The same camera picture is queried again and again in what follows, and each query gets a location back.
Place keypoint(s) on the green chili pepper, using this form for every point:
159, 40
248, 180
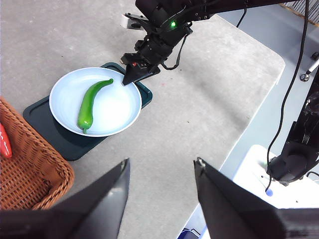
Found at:
87, 107

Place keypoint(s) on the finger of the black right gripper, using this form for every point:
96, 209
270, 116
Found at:
135, 73

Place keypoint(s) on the white rod with black knob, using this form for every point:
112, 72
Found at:
304, 77

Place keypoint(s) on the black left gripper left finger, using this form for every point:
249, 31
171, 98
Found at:
87, 214

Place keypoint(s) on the pale grey camera box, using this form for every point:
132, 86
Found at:
127, 22

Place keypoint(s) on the orange carrot with green leaves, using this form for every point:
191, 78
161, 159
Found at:
5, 144

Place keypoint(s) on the blue object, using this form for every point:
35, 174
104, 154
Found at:
192, 235

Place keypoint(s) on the black rectangular tray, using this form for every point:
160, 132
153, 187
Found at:
67, 147

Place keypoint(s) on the brown wicker basket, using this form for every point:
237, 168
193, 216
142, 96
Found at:
25, 174

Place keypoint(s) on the blue round plate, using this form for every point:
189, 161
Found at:
117, 109

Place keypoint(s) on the brown ribbed object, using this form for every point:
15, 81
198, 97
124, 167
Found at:
314, 13

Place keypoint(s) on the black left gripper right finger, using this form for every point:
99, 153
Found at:
236, 214

